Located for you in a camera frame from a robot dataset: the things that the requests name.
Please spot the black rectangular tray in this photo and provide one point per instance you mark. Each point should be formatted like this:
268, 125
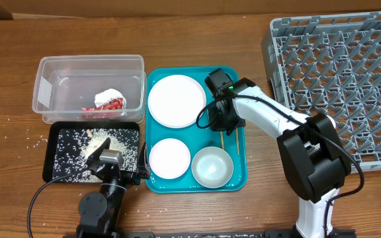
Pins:
55, 129

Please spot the teal plastic tray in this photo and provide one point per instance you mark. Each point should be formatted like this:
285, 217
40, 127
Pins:
194, 138

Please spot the grey dishwasher rack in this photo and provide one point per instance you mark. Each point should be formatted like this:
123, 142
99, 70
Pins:
331, 64

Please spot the small white plate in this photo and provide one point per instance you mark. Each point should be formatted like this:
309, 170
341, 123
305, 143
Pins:
169, 158

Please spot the grey bowl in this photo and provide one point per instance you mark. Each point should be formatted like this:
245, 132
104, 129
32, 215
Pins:
212, 167

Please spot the left wooden chopstick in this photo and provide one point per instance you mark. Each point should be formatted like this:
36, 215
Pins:
222, 140

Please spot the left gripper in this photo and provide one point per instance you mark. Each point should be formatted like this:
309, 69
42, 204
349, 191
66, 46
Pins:
143, 168

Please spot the white napkin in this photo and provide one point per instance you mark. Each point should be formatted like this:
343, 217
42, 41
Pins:
108, 95

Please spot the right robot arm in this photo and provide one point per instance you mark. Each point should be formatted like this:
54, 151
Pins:
313, 160

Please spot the spilled rice pile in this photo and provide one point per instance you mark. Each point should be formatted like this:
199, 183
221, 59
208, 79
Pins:
74, 146

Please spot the large white plate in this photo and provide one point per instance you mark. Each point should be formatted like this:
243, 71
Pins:
176, 100

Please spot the right wooden chopstick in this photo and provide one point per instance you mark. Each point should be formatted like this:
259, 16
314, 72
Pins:
237, 139

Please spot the wooden chopstick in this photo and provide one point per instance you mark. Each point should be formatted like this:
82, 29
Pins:
237, 139
222, 140

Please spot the clear plastic bin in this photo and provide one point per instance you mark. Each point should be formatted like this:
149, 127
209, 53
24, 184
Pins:
69, 88

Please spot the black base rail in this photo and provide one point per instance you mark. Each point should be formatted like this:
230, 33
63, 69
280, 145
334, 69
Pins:
230, 234

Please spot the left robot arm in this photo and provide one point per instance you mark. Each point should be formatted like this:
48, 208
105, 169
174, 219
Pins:
99, 211

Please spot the red snack wrapper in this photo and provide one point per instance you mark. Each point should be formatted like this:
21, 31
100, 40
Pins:
111, 109

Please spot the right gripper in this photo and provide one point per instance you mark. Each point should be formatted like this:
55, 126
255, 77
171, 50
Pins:
215, 125

